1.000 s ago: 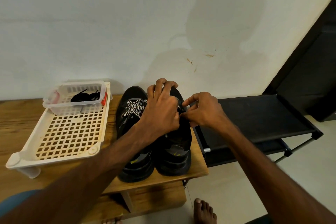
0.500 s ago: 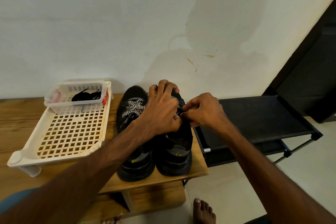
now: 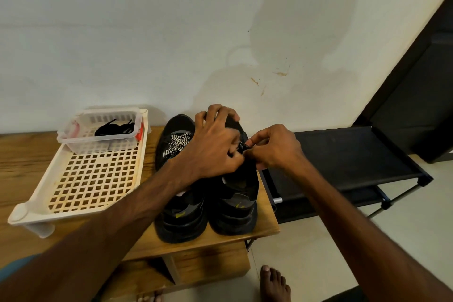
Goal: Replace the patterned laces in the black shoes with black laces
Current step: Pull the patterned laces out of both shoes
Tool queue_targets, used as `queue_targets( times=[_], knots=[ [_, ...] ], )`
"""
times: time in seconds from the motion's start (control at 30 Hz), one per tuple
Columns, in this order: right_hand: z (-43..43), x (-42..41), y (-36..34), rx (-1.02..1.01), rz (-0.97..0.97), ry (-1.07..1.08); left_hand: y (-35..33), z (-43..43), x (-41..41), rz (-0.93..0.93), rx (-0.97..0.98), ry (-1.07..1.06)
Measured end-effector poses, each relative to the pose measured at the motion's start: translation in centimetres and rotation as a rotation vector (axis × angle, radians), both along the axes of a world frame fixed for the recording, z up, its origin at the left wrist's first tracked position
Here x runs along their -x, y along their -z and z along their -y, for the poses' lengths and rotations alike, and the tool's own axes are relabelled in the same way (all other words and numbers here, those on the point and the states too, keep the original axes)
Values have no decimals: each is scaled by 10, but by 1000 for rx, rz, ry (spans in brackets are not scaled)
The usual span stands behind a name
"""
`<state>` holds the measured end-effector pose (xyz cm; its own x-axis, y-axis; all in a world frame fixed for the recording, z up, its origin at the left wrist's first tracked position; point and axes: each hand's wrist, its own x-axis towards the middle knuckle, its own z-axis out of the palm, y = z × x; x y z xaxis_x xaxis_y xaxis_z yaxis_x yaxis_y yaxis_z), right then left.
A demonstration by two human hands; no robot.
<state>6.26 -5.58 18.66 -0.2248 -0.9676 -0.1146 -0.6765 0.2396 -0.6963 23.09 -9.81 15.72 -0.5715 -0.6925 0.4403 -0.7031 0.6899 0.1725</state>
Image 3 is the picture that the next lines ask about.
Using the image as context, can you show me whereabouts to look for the person's left hand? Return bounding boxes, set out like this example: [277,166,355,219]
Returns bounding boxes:
[170,103,246,186]

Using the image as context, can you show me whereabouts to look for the person's right hand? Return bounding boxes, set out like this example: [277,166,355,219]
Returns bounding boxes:
[241,124,309,180]

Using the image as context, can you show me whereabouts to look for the black shoe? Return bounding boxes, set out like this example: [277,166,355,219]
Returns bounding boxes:
[207,113,260,235]
[154,114,210,244]

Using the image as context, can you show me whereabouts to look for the black shoelaces bundle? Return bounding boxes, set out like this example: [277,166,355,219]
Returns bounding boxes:
[94,119,135,137]

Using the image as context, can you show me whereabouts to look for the person's right forearm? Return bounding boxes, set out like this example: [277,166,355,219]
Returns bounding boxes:
[290,164,453,302]

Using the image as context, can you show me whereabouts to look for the person's left forearm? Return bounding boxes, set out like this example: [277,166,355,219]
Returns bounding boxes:
[0,164,192,302]

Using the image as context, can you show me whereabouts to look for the person's blue shorts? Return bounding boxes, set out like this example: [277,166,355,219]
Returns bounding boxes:
[0,256,36,285]

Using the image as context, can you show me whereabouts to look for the black shoe rack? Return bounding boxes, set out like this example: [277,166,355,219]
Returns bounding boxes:
[258,126,434,225]

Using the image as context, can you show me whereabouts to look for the large white plastic tray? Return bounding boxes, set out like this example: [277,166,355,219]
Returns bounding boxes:
[8,107,151,239]

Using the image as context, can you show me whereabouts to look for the small white plastic basket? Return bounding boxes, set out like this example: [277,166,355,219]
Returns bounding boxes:
[57,109,147,155]

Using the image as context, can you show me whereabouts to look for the dark door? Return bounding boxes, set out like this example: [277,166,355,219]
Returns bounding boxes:
[352,0,453,165]

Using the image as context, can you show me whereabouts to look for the low wooden table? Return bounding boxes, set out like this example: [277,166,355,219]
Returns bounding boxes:
[0,125,280,302]

